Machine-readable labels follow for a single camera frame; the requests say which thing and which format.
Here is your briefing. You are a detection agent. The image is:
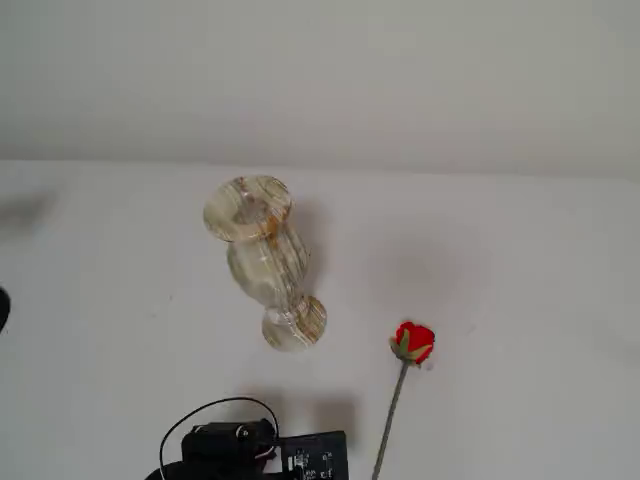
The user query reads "red artificial rose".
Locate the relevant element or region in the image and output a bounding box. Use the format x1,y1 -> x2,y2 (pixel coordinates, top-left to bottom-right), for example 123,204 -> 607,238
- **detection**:
370,320 -> 437,480

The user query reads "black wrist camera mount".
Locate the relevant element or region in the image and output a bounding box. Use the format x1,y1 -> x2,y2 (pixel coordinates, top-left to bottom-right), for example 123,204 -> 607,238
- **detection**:
278,430 -> 350,480

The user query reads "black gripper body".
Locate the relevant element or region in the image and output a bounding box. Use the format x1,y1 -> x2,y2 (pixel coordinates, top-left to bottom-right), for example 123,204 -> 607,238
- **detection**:
180,421 -> 282,475

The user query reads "onyx marble vase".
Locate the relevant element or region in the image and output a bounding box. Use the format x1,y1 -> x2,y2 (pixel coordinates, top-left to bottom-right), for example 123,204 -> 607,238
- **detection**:
202,174 -> 329,353

